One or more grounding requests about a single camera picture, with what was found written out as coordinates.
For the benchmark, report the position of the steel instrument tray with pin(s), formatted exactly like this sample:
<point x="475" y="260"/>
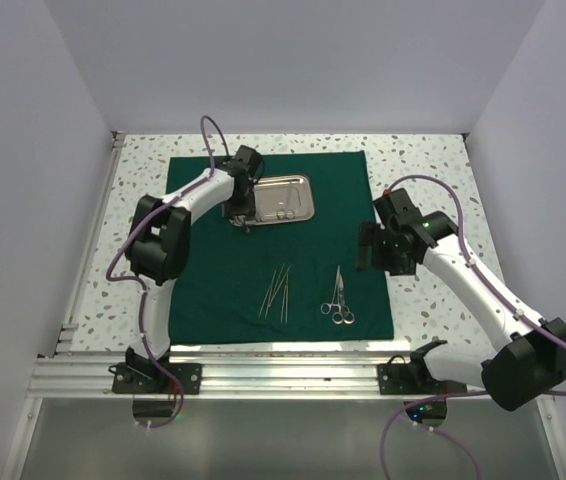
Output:
<point x="269" y="195"/>

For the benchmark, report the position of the aluminium mounting rail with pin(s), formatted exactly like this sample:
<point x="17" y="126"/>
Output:
<point x="227" y="375"/>

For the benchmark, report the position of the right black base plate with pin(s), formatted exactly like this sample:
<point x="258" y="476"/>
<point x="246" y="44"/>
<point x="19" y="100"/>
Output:
<point x="409" y="379"/>

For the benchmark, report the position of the steel ring-handled forceps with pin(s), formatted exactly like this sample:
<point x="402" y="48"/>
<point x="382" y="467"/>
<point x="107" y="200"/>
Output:
<point x="334" y="305"/>

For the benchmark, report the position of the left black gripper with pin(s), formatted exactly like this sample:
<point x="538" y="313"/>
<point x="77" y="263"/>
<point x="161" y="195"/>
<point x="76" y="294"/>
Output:
<point x="248" y="208"/>

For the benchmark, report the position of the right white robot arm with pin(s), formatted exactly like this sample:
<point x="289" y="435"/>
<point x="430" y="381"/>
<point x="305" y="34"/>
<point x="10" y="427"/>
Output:
<point x="529" y="352"/>

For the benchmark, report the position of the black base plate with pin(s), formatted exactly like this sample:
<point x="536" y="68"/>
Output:
<point x="409" y="379"/>
<point x="128" y="381"/>

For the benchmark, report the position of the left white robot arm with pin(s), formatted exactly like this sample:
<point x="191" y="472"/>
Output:
<point x="158" y="248"/>

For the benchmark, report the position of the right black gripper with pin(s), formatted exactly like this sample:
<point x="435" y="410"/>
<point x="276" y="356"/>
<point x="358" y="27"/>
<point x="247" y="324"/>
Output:
<point x="370" y="236"/>

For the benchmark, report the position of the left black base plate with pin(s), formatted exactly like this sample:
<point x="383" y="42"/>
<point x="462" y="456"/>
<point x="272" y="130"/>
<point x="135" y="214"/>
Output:
<point x="128" y="381"/>

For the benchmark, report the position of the small steel scissors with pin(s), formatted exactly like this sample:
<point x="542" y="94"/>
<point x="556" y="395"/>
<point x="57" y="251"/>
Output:
<point x="285" y="212"/>

